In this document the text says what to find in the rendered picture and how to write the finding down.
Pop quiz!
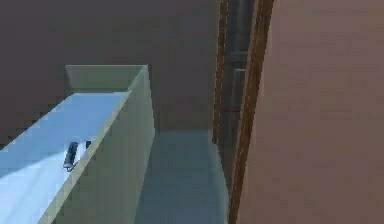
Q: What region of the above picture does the white bathtub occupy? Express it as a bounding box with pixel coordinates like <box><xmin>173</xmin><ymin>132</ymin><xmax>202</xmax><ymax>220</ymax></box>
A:
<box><xmin>0</xmin><ymin>64</ymin><xmax>156</xmax><ymax>224</ymax></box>

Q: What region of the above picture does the brown room door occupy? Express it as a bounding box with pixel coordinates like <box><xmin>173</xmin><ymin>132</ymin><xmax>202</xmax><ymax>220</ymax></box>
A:
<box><xmin>235</xmin><ymin>0</ymin><xmax>384</xmax><ymax>224</ymax></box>

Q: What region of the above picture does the black bathtub faucet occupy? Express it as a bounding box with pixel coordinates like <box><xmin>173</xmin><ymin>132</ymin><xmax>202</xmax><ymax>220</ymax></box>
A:
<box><xmin>62</xmin><ymin>140</ymin><xmax>92</xmax><ymax>173</ymax></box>

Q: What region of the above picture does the brown wooden door frame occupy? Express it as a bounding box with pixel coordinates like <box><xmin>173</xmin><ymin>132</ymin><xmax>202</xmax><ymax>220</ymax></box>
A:
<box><xmin>211</xmin><ymin>0</ymin><xmax>276</xmax><ymax>224</ymax></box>

